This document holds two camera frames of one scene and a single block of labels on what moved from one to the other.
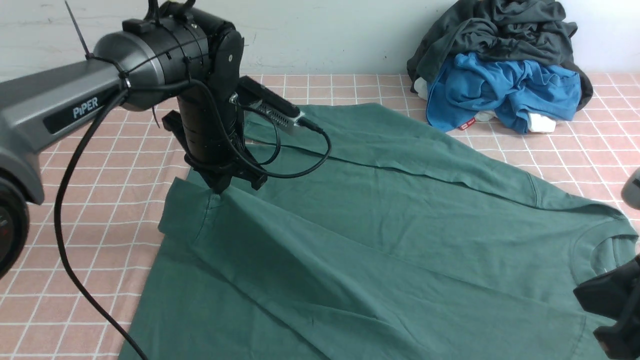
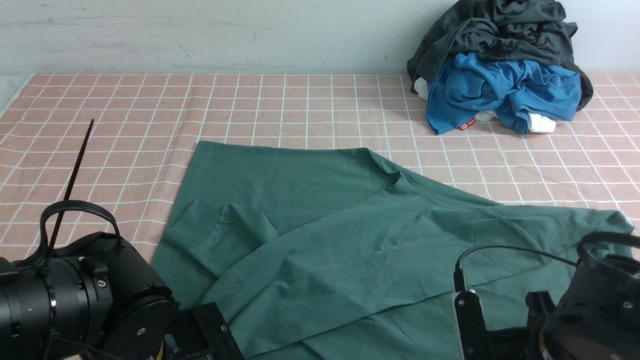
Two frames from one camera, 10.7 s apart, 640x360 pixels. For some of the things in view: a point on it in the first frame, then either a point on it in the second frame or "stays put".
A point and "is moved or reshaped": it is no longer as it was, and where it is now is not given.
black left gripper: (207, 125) to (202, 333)
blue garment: (475, 86) stays put
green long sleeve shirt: (376, 239) is moved or reshaped
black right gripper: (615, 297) to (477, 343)
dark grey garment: (531, 31) stays put
